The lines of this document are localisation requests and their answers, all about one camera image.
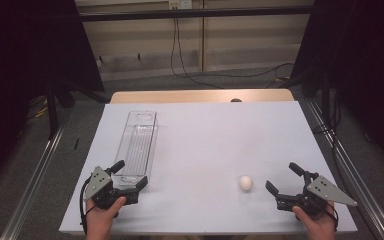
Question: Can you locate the white wall socket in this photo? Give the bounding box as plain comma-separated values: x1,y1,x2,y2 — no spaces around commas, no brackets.
168,0,194,11

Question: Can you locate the black metal stand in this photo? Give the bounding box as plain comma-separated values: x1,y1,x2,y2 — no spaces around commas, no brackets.
45,78,78,140

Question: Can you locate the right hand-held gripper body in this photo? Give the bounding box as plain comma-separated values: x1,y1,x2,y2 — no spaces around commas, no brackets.
275,171,358,216

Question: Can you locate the black power cable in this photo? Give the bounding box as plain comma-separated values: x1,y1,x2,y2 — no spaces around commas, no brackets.
170,9,226,90
175,9,296,80

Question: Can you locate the person's left hand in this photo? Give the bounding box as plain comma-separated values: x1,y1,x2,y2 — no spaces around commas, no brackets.
85,196,127,240

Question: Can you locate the beige counter cabinet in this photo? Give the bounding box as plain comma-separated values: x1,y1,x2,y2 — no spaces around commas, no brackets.
74,0,316,81

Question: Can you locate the black curtain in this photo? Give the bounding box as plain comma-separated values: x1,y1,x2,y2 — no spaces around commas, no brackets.
292,0,384,176
0,0,105,193

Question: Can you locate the black horizontal bar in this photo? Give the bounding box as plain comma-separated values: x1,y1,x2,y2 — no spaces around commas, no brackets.
78,5,315,23

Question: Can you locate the metal floor rail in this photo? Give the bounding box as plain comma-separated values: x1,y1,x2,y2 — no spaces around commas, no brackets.
0,121,68,240
305,99,384,240

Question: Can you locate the white egg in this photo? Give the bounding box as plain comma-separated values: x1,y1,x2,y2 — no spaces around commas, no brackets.
239,175,254,192

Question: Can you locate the clear plastic storage bin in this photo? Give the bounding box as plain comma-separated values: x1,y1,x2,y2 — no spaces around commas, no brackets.
113,110,159,188

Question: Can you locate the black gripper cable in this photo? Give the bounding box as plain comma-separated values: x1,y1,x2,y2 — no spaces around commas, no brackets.
79,178,93,234
326,199,340,232

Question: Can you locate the person's right hand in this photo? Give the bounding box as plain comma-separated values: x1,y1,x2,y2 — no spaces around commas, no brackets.
292,200,338,240

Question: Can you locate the yellow cable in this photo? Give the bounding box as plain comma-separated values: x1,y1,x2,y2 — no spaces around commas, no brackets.
27,95,48,120

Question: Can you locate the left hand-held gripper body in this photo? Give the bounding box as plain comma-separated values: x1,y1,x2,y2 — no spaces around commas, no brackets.
84,165,140,211

